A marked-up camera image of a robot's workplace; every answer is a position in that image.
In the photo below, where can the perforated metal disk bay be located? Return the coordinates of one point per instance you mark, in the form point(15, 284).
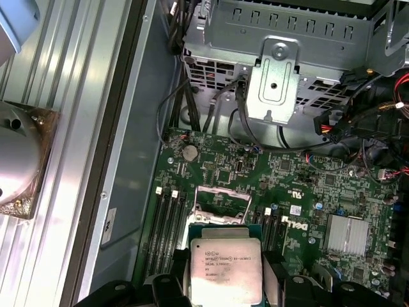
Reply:
point(319, 51)

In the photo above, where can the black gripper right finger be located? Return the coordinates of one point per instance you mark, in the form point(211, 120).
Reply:
point(287, 294)

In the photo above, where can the green motherboard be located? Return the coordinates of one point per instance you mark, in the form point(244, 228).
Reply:
point(287, 172)

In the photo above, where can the silver coin battery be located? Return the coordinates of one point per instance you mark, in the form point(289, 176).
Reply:
point(190, 152)

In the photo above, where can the black RAM slot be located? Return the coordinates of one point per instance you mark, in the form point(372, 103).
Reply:
point(169, 236)
point(266, 231)
point(161, 236)
point(258, 230)
point(152, 236)
point(274, 233)
point(178, 230)

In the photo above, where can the silver embossed metal bracket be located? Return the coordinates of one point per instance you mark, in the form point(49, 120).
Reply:
point(273, 80)

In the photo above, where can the silver finned heatsink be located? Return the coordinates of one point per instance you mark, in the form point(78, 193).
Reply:
point(346, 235)

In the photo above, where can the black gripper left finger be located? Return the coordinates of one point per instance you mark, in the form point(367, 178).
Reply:
point(169, 291)

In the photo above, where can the black PC case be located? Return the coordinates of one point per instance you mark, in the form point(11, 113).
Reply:
point(137, 96)

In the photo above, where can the metal socket cover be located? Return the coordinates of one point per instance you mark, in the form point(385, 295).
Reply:
point(223, 191)

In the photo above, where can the brown square base plate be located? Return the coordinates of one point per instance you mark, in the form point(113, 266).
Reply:
point(48, 134)

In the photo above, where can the white case sticker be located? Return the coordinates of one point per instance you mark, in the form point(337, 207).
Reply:
point(108, 227)

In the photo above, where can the green RAM stick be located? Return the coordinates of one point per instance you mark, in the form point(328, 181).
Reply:
point(283, 233)

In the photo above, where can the black power connector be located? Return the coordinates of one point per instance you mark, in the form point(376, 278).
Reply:
point(332, 126)

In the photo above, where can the silver green CPU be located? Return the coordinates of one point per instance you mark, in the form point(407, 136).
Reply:
point(223, 272)

